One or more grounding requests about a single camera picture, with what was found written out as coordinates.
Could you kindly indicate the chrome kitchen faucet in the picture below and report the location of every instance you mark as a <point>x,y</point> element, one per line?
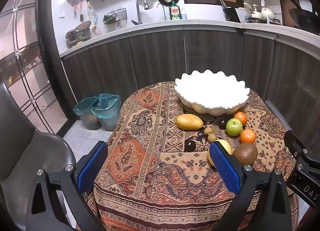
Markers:
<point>138,8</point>

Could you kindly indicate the patterned paisley tablecloth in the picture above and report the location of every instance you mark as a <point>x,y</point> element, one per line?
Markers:
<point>150,146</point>

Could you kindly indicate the yellow lemon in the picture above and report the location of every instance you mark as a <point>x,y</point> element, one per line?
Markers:
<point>225,144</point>

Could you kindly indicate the small chrome tap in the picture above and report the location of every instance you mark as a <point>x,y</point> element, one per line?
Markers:
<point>163,10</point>

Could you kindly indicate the grey plastic chair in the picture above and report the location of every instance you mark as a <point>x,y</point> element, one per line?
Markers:
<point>30,151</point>

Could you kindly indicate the black knife block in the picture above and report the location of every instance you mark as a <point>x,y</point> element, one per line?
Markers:
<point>232,14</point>

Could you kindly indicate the brown cutting board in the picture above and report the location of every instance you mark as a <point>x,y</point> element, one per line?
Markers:
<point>285,8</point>

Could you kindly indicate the brown kiwi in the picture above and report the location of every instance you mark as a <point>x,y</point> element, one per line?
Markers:
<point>245,154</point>

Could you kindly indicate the white scalloped bowl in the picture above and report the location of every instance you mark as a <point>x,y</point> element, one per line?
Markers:
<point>212,90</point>

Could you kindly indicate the small tan round fruit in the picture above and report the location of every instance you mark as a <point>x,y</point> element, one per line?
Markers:
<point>207,131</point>
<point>212,137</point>

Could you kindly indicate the dark purple round fruit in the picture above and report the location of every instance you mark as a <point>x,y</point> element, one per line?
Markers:
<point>222,124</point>
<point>190,145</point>

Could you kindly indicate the green apple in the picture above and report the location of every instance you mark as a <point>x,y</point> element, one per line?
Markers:
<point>234,127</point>

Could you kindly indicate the metal pot with lid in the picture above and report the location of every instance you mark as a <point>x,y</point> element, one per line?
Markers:
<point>77,35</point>

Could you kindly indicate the glass sliding door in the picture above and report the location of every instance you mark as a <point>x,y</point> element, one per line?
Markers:
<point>22,58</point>

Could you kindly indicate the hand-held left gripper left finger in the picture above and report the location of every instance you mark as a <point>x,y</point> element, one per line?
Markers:
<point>92,166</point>

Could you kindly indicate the white kitchen countertop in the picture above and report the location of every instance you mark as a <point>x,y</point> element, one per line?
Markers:
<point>175,23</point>

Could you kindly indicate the hanging dish brush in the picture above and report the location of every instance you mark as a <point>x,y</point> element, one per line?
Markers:
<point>93,24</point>

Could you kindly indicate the green dish soap bottle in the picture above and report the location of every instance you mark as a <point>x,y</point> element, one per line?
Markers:
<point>174,12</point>

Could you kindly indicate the bin with teal bag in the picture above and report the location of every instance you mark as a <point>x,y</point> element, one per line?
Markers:
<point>87,113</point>
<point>107,111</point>

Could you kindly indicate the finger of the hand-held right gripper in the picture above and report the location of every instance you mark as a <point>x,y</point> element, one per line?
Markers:
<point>303,152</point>

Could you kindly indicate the dark wok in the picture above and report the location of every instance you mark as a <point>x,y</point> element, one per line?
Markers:
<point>306,20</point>

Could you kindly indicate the white kettles on stove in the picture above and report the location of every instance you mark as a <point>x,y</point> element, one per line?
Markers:
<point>260,13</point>

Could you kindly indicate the yellow mango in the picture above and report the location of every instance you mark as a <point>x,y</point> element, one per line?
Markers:
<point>189,122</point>

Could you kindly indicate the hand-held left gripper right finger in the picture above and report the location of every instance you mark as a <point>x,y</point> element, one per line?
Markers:
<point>223,168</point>

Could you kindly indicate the small white pump bottle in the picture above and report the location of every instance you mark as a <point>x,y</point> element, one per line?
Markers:
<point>183,15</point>

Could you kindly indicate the dark wood base cabinets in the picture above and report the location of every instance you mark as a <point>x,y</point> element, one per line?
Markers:
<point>155,55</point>

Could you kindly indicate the orange tangerine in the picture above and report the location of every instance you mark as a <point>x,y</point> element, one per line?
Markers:
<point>248,136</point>
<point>241,118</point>

